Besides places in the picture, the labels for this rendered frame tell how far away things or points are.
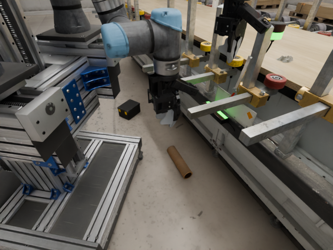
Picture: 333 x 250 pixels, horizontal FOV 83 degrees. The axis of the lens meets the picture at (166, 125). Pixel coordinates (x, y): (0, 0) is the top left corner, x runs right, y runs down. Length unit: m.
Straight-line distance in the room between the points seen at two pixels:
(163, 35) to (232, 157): 1.18
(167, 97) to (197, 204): 1.00
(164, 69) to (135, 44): 0.10
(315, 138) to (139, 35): 0.83
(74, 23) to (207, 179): 1.29
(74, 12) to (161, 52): 0.56
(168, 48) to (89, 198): 1.01
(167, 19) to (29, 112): 0.39
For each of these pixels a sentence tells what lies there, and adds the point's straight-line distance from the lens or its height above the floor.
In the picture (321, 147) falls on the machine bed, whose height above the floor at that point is 0.68.
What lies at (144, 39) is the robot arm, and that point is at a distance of 0.47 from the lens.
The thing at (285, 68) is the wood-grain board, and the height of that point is 0.90.
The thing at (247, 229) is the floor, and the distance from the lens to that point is 1.44.
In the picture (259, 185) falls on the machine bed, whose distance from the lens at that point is 1.42.
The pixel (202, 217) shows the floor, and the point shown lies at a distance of 1.39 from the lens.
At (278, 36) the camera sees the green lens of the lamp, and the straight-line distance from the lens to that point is 0.83.
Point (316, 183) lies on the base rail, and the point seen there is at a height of 0.70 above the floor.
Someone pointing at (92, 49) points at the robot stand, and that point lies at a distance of 0.95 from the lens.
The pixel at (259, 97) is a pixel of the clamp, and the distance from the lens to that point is 0.82.
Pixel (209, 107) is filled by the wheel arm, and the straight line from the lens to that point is 0.71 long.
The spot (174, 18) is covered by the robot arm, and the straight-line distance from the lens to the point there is 0.49.
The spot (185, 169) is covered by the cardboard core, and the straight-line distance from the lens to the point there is 1.47.
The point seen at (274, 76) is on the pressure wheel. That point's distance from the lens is 0.92.
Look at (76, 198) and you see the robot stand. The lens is 1.30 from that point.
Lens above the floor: 1.26
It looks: 40 degrees down
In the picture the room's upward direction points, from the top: straight up
